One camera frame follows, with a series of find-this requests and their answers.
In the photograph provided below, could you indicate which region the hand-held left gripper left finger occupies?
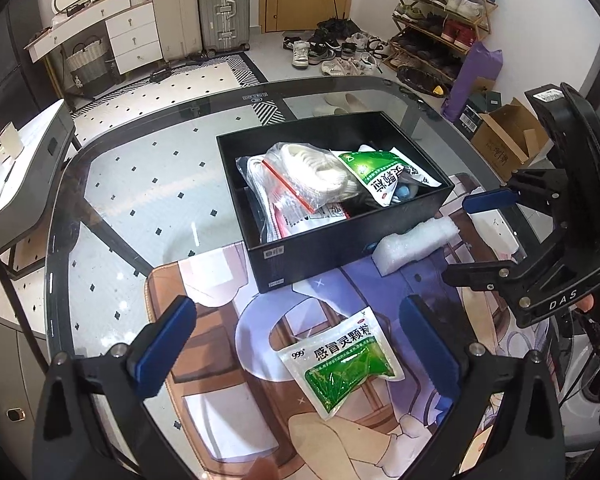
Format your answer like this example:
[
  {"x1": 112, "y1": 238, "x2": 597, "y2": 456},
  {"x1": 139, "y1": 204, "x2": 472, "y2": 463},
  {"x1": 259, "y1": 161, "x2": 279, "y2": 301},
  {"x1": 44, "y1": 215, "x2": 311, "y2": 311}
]
[{"x1": 30, "y1": 295, "x2": 198, "y2": 480}]

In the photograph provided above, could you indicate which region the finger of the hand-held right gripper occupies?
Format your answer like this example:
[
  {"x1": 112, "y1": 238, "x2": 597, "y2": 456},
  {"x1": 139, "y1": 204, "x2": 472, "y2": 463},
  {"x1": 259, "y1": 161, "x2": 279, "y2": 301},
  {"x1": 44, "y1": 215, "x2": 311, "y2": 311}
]
[
  {"x1": 441, "y1": 227, "x2": 576, "y2": 308},
  {"x1": 461, "y1": 167, "x2": 569, "y2": 216}
]

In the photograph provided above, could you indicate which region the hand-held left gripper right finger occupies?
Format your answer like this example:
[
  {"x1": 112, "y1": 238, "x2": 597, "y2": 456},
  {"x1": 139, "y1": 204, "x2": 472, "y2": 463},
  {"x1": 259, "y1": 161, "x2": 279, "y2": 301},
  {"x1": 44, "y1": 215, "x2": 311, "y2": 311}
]
[{"x1": 399, "y1": 295, "x2": 568, "y2": 480}]

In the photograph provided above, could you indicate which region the white foam piece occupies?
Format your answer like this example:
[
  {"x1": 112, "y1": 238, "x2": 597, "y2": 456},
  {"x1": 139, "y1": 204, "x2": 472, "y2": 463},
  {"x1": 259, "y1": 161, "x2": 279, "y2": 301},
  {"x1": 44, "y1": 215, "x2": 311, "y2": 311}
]
[{"x1": 375, "y1": 217, "x2": 461, "y2": 277}]

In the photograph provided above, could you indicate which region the green medicine packet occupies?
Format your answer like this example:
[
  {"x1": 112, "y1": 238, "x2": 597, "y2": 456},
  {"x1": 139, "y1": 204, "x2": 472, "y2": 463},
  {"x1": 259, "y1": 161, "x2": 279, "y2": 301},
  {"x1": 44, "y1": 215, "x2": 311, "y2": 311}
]
[
  {"x1": 276, "y1": 308, "x2": 405, "y2": 422},
  {"x1": 337, "y1": 146, "x2": 443, "y2": 209}
]

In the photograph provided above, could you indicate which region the black storage box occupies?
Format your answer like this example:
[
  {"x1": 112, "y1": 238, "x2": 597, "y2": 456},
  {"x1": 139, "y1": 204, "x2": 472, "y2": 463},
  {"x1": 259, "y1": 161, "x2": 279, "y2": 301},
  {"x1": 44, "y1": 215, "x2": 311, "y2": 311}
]
[{"x1": 216, "y1": 111, "x2": 455, "y2": 295}]

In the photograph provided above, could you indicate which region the bagged white rope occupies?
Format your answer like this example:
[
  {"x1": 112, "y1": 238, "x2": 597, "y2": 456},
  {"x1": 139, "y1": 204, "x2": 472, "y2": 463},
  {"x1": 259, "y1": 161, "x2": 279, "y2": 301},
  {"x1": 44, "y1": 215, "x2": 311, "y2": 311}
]
[{"x1": 267, "y1": 142, "x2": 364, "y2": 209}]

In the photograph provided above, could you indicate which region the person's right hand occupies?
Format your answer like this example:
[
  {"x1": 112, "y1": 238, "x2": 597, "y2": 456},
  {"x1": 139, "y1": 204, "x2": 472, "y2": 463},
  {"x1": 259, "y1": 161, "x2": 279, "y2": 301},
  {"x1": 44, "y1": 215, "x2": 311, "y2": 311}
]
[{"x1": 575, "y1": 259, "x2": 600, "y2": 316}]

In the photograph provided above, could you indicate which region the cardboard box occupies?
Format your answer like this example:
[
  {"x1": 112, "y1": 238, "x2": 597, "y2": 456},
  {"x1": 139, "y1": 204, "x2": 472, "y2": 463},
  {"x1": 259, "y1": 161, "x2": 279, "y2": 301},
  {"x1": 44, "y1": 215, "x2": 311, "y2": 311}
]
[{"x1": 472, "y1": 97, "x2": 557, "y2": 182}]

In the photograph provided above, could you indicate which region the dark labelled shoebox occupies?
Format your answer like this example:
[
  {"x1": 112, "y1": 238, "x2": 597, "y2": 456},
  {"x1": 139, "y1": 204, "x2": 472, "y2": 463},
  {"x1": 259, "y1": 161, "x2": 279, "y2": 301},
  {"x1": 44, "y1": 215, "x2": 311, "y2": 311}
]
[{"x1": 459, "y1": 89, "x2": 507, "y2": 134}]

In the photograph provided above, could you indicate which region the printed desk mat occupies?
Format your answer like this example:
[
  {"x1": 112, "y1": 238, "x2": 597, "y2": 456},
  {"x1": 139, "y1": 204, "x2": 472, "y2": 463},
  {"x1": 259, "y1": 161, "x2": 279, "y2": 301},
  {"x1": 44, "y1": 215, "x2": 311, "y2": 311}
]
[{"x1": 147, "y1": 172, "x2": 581, "y2": 480}]

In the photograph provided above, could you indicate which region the purple bag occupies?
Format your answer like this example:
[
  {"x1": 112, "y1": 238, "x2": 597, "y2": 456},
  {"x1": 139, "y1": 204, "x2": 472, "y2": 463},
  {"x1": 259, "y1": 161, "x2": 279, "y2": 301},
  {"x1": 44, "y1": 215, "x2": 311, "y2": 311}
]
[{"x1": 441, "y1": 42, "x2": 504, "y2": 123}]

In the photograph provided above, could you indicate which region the bin with black liner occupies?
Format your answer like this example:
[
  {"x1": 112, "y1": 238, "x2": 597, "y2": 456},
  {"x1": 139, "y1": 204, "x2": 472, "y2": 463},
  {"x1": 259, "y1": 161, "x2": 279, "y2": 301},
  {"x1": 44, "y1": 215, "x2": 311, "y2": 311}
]
[{"x1": 397, "y1": 65, "x2": 452, "y2": 100}]

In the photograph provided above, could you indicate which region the grey cabinet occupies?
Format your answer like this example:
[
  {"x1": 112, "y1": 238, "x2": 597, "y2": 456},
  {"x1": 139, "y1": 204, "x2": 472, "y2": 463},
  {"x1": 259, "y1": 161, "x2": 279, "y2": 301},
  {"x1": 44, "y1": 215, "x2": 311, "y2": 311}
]
[{"x1": 0, "y1": 305, "x2": 52, "y2": 480}]

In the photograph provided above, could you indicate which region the beige slipper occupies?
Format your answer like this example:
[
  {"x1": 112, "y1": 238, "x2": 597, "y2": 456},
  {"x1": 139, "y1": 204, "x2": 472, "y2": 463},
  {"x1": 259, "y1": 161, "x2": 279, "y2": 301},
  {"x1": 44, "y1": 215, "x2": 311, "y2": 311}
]
[
  {"x1": 314, "y1": 101, "x2": 350, "y2": 119},
  {"x1": 341, "y1": 92, "x2": 370, "y2": 112}
]

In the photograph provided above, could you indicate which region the red seal zip bag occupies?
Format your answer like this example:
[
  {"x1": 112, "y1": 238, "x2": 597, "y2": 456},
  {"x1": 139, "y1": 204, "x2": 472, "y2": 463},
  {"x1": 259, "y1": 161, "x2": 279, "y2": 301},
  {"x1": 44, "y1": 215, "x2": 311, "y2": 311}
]
[{"x1": 236, "y1": 155, "x2": 352, "y2": 242}]

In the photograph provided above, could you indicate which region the wooden shoe rack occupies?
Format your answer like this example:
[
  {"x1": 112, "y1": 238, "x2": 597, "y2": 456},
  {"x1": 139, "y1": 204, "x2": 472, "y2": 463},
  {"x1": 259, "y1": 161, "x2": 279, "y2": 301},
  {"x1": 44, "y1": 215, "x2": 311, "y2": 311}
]
[{"x1": 382, "y1": 0, "x2": 499, "y2": 87}]

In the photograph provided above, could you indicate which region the row of racked sneakers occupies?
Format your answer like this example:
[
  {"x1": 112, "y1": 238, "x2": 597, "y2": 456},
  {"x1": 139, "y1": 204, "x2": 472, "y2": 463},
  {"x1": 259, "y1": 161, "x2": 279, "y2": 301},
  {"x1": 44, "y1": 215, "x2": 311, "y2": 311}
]
[{"x1": 395, "y1": 0, "x2": 498, "y2": 69}]

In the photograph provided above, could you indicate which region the pile of shoes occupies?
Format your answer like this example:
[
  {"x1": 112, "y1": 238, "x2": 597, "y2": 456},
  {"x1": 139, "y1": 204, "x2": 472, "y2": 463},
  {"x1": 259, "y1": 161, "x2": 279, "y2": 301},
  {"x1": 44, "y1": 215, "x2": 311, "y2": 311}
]
[{"x1": 281, "y1": 30, "x2": 397, "y2": 78}]

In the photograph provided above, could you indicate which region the white grey coffee table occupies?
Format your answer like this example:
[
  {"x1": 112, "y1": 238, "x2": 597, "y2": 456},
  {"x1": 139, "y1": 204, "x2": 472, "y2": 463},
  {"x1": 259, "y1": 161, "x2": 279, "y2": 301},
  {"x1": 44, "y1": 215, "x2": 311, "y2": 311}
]
[{"x1": 0, "y1": 99, "x2": 82, "y2": 282}]

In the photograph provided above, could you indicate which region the black umbrella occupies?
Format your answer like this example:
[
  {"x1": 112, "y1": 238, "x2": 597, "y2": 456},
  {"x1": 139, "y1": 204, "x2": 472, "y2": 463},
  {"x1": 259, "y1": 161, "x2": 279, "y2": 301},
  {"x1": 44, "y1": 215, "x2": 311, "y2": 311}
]
[{"x1": 316, "y1": 0, "x2": 356, "y2": 37}]

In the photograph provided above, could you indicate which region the white cup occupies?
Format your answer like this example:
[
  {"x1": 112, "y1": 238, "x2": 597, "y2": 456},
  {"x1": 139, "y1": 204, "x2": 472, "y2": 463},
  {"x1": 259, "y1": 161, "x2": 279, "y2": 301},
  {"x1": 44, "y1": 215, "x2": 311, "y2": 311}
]
[{"x1": 0, "y1": 122, "x2": 26, "y2": 158}]

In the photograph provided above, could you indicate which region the black white patterned rug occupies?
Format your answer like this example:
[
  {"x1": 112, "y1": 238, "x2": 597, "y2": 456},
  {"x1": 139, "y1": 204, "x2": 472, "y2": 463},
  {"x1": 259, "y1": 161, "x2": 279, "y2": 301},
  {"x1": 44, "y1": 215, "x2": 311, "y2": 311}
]
[{"x1": 70, "y1": 52, "x2": 292, "y2": 281}]

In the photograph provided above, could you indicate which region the woven basket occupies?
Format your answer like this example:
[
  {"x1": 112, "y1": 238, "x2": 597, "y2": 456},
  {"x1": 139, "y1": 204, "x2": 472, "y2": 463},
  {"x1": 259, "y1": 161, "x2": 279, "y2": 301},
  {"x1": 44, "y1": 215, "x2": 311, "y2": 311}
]
[{"x1": 62, "y1": 37, "x2": 114, "y2": 97}]

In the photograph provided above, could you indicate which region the white dressing table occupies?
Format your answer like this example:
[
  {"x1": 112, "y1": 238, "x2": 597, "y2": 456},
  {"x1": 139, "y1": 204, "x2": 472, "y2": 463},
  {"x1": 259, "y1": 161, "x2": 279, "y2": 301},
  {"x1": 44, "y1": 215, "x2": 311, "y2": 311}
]
[{"x1": 24, "y1": 0, "x2": 164, "y2": 112}]

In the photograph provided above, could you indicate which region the dark grey fridge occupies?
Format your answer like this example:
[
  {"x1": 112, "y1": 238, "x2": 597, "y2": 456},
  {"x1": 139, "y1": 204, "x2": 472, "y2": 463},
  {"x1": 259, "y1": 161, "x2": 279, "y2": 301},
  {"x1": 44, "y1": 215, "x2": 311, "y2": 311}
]
[{"x1": 0, "y1": 5, "x2": 36, "y2": 111}]

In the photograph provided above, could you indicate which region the silver suitcase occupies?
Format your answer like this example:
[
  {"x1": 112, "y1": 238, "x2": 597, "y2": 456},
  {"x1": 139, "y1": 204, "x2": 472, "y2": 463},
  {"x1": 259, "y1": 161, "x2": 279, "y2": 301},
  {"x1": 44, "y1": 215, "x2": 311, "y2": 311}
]
[{"x1": 196, "y1": 0, "x2": 252, "y2": 58}]

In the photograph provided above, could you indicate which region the beige suitcase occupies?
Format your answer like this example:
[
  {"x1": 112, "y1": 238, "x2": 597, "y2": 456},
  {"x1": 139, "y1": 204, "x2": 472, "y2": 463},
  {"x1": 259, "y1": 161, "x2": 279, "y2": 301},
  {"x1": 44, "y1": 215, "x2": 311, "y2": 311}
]
[{"x1": 150, "y1": 0, "x2": 204, "y2": 62}]

